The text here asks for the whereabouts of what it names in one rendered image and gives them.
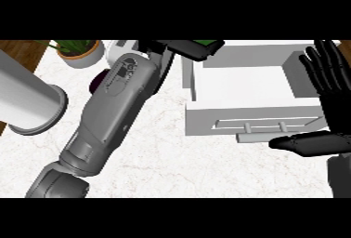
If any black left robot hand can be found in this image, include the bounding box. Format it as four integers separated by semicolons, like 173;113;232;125
138;39;226;62

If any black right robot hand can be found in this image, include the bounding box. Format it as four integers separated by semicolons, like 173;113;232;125
268;39;351;158

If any white open drawer box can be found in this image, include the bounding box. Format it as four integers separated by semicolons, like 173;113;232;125
182;50;324;109

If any dark purple cup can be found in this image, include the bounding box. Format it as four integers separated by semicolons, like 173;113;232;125
88;68;113;95

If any white drawer front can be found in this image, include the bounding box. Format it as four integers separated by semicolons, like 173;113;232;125
185;105;330;138

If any green object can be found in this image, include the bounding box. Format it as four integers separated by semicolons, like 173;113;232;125
191;39;217;46

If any white cabinet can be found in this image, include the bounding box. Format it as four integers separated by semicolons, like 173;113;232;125
203;39;343;69

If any white plant pot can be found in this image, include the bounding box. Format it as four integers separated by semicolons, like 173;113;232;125
57;40;108;70

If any green leafy plant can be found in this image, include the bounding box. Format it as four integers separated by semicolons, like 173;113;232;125
46;39;99;55

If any white cylinder with grey rim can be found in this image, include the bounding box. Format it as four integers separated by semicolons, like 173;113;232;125
0;48;70;137

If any grey drawer handle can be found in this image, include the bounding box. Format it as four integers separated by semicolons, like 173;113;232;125
235;121;300;144

